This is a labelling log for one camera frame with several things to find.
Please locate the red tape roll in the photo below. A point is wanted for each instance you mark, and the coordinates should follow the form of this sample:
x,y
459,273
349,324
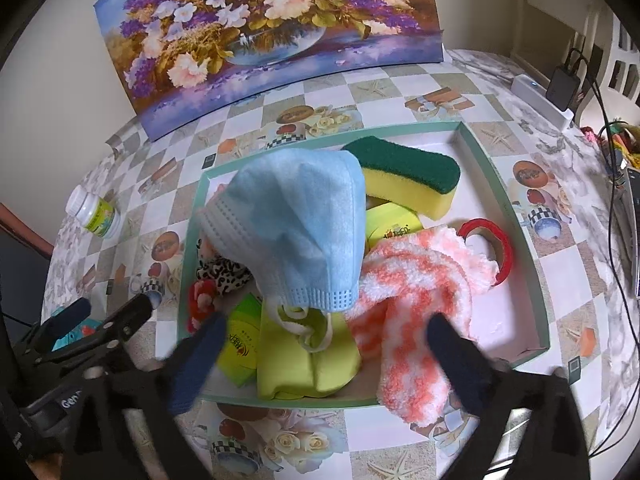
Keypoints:
x,y
487,238

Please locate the pink white fuzzy cloth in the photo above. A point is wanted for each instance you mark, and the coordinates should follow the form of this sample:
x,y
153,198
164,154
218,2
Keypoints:
x,y
403,282

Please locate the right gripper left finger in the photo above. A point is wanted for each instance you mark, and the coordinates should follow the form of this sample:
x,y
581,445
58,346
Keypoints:
x,y
100,446

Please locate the patterned tablecloth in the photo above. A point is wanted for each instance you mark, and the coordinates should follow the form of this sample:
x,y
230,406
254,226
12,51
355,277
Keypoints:
x,y
566,302

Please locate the white pill bottle green label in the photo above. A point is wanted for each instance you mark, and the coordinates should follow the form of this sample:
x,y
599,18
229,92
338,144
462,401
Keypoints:
x,y
92,212

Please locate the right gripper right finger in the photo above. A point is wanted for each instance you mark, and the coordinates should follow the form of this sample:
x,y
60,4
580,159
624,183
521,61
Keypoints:
x,y
554,443

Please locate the black power adapter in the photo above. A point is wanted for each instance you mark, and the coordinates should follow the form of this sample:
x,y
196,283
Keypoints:
x,y
562,88

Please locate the pink fabric scrunchie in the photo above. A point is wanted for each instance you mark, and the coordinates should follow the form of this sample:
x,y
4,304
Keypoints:
x,y
207,251

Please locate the green tissue pack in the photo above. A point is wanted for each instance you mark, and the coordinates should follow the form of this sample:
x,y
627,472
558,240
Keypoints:
x,y
242,337

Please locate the white shelf unit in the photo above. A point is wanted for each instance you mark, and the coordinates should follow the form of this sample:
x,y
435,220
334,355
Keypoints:
x,y
546,29

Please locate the red white small plush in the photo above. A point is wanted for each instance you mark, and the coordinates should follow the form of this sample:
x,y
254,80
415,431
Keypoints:
x,y
201,296

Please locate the floral canvas painting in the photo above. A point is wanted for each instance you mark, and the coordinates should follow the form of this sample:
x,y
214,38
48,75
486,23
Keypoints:
x,y
179,60

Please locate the white power strip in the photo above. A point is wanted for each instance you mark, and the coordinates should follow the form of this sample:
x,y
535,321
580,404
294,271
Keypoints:
x,y
534,95

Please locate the light blue face mask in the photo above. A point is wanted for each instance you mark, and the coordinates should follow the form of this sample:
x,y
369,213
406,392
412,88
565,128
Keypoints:
x,y
296,219

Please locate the black white leopard scrunchie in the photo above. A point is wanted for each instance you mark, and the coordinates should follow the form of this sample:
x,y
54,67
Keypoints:
x,y
228,276

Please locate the green yellow sponge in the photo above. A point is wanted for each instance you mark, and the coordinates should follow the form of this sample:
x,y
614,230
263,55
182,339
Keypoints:
x,y
424,182

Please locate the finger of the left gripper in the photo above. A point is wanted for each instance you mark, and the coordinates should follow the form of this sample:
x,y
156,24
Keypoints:
x,y
66,326
110,335

